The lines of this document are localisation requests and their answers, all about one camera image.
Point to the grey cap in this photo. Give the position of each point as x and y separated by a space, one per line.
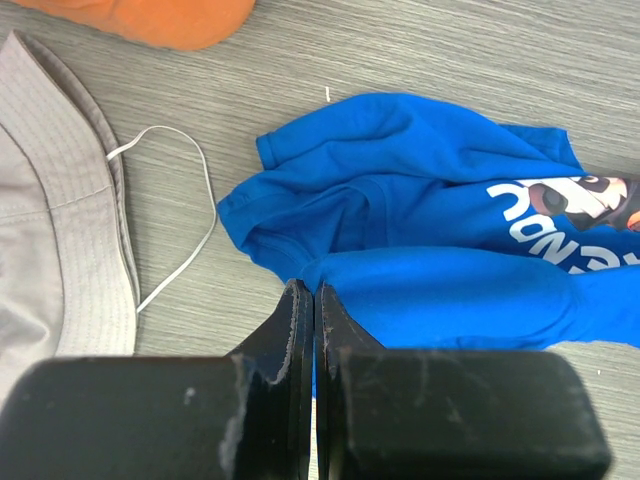
69 285

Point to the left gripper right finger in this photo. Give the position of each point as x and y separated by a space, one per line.
447 414

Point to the blue t shirt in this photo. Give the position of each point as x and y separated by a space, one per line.
440 228

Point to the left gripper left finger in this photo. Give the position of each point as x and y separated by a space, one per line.
244 415

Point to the orange plastic tub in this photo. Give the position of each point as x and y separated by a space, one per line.
185 25

